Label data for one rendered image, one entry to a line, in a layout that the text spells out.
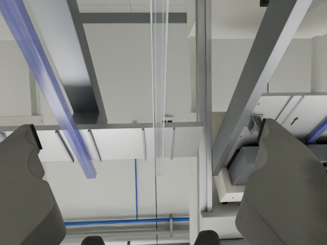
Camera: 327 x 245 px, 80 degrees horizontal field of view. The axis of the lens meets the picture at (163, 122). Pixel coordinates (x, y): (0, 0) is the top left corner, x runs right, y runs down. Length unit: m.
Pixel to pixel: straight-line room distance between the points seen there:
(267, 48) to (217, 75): 1.83
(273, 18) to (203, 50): 0.33
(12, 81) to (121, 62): 1.10
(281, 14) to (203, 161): 0.43
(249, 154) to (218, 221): 0.25
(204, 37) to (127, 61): 1.53
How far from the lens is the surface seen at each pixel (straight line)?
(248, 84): 0.39
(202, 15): 0.67
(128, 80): 2.09
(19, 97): 2.47
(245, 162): 0.51
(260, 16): 0.98
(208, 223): 0.67
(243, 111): 0.41
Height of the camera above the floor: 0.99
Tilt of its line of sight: 3 degrees up
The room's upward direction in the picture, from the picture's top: 179 degrees clockwise
